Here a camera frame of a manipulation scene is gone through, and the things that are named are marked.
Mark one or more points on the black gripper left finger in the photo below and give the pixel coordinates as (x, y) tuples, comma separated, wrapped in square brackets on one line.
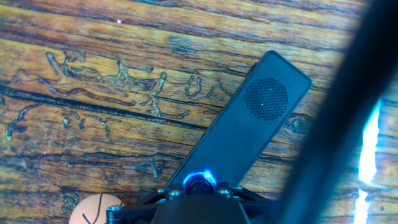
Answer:
[(133, 213)]

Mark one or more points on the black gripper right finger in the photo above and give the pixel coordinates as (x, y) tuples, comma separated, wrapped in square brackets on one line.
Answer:
[(258, 211)]

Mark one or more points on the black speaker bar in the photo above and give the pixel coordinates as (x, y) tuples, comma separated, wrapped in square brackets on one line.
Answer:
[(242, 133)]

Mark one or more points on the small orange basketball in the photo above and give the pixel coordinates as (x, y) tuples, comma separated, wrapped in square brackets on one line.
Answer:
[(93, 211)]

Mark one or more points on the wood grain table mat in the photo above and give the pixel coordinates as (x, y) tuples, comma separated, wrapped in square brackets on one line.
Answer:
[(93, 31)]

